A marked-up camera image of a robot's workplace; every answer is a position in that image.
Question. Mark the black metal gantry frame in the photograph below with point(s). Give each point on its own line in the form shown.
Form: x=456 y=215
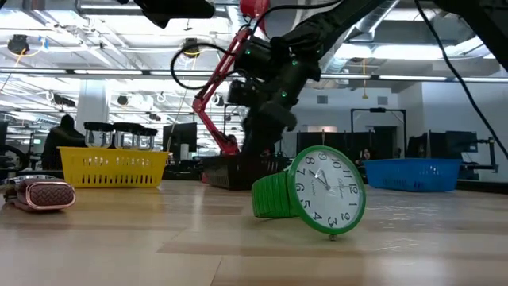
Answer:
x=377 y=110

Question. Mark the black ceiling device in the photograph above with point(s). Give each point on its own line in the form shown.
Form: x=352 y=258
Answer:
x=18 y=43
x=191 y=47

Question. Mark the black partition screen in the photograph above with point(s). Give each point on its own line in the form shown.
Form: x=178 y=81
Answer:
x=337 y=143

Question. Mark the black computer monitor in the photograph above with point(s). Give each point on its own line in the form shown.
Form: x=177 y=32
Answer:
x=180 y=137

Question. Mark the black aluminium table frame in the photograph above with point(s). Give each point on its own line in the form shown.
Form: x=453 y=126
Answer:
x=484 y=186

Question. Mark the long ceiling light strip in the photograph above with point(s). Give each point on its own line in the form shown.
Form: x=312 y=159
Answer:
x=107 y=72

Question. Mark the white building column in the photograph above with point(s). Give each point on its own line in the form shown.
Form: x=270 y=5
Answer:
x=93 y=105

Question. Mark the black plastic basket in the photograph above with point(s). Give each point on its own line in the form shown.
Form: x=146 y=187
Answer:
x=226 y=175

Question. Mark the yellow plastic basket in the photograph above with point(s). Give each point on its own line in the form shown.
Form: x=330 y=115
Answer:
x=115 y=153

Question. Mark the white cylinder container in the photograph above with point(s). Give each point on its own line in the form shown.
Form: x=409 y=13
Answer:
x=185 y=151

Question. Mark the silver ceiling air duct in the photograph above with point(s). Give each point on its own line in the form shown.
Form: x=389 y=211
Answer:
x=377 y=24

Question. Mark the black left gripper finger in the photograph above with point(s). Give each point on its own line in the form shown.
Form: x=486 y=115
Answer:
x=198 y=8

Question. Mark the red desk lamp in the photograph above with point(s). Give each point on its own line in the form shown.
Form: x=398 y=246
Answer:
x=254 y=8

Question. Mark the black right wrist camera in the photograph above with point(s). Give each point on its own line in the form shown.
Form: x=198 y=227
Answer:
x=240 y=92

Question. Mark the green wristwatch white face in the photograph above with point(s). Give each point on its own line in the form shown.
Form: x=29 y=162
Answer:
x=325 y=190

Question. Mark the person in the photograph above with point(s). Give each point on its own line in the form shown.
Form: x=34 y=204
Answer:
x=367 y=154
x=63 y=143

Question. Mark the blue plastic basket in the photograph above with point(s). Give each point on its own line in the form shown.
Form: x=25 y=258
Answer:
x=412 y=175

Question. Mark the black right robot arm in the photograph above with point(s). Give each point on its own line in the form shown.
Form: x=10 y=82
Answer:
x=317 y=28

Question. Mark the woven brown pouch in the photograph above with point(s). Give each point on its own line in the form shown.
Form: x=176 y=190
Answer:
x=49 y=194

